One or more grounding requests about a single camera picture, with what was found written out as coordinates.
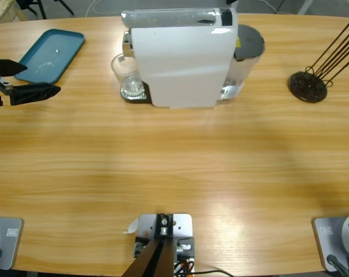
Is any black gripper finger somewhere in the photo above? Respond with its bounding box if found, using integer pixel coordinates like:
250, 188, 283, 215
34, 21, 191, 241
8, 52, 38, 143
8, 83, 62, 106
0, 59, 28, 78

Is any clear glass cup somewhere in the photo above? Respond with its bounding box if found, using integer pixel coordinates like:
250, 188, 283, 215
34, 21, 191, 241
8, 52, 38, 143
110, 53, 144, 99

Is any white capsule coffee machine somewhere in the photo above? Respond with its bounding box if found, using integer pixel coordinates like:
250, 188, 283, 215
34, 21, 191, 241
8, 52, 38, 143
121, 7, 239, 110

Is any teal plastic tray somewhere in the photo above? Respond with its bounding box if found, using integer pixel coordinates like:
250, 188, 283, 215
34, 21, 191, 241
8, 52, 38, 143
13, 28, 86, 85

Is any light wooden crate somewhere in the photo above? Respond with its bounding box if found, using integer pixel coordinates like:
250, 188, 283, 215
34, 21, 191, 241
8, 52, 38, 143
0, 0, 29, 25

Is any black tripod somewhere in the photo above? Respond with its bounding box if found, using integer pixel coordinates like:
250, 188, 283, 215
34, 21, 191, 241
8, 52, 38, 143
18, 0, 76, 20

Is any metal drip tray grille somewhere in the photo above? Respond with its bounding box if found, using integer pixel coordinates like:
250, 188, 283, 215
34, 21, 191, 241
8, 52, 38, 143
121, 82, 152, 104

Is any white tape scrap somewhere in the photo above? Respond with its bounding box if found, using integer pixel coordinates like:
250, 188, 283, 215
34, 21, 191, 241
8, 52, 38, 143
122, 218, 139, 235

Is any black capsule holder with rods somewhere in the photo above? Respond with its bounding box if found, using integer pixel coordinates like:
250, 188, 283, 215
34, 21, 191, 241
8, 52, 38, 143
288, 18, 349, 102

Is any white floor cable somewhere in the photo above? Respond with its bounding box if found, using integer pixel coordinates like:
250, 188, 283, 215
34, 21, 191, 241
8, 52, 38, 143
85, 0, 129, 16

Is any arm grey base plate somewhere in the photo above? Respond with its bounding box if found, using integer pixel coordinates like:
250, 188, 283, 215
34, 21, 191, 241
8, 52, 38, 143
0, 216, 24, 271
312, 212, 349, 272

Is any white mount block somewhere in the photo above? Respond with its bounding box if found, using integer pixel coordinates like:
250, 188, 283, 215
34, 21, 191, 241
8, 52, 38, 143
133, 213, 196, 274

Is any dark camera post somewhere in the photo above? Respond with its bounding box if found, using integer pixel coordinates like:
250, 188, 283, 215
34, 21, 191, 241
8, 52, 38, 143
121, 213, 175, 277

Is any orange wire bundle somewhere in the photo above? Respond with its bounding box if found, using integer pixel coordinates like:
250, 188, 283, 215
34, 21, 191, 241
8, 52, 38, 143
174, 258, 196, 274

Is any thin black cable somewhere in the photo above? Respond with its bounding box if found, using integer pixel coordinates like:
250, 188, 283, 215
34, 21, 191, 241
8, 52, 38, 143
191, 269, 238, 277

